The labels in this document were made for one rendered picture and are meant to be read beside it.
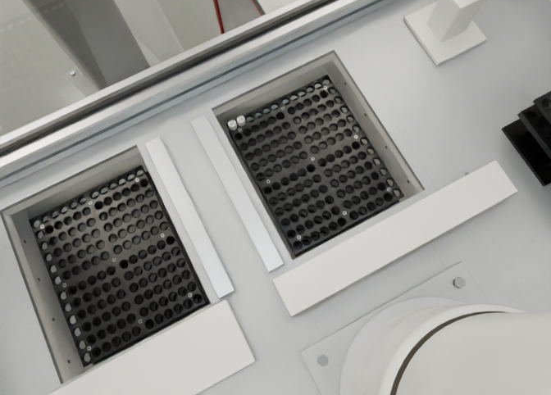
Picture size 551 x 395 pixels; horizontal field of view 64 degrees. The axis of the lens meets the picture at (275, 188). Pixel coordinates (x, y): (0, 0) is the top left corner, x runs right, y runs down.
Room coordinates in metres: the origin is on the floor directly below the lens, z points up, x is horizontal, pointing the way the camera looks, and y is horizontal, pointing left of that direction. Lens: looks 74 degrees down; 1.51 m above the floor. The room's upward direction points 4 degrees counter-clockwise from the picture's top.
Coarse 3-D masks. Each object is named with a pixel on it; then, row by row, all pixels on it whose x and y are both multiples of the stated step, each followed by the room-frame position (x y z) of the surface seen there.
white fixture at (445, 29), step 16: (448, 0) 0.38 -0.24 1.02; (464, 0) 0.37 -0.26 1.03; (480, 0) 0.37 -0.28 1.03; (416, 16) 0.41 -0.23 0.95; (432, 16) 0.39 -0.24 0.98; (448, 16) 0.37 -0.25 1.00; (464, 16) 0.37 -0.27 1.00; (416, 32) 0.38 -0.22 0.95; (432, 32) 0.38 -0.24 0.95; (448, 32) 0.36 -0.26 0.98; (464, 32) 0.38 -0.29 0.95; (480, 32) 0.37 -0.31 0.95; (432, 48) 0.35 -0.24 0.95; (448, 48) 0.35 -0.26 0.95; (464, 48) 0.35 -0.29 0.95
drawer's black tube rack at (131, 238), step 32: (128, 192) 0.20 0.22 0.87; (64, 224) 0.15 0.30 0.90; (96, 224) 0.14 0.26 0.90; (128, 224) 0.14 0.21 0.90; (160, 224) 0.14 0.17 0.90; (64, 256) 0.10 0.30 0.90; (96, 256) 0.10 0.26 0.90; (128, 256) 0.10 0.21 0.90; (160, 256) 0.09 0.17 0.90; (64, 288) 0.06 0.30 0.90; (96, 288) 0.05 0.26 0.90; (128, 288) 0.05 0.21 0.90; (160, 288) 0.05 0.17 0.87; (192, 288) 0.05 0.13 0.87; (96, 320) 0.01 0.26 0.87; (128, 320) 0.01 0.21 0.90; (160, 320) 0.01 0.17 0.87; (96, 352) -0.03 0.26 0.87
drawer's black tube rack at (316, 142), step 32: (320, 96) 0.32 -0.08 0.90; (256, 128) 0.29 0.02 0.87; (288, 128) 0.28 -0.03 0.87; (320, 128) 0.27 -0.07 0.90; (352, 128) 0.26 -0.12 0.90; (256, 160) 0.22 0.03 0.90; (288, 160) 0.22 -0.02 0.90; (320, 160) 0.22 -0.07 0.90; (352, 160) 0.22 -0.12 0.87; (288, 192) 0.18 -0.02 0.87; (320, 192) 0.17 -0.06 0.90; (352, 192) 0.17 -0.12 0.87; (384, 192) 0.16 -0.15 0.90; (288, 224) 0.13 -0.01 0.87; (320, 224) 0.12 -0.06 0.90; (352, 224) 0.12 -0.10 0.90
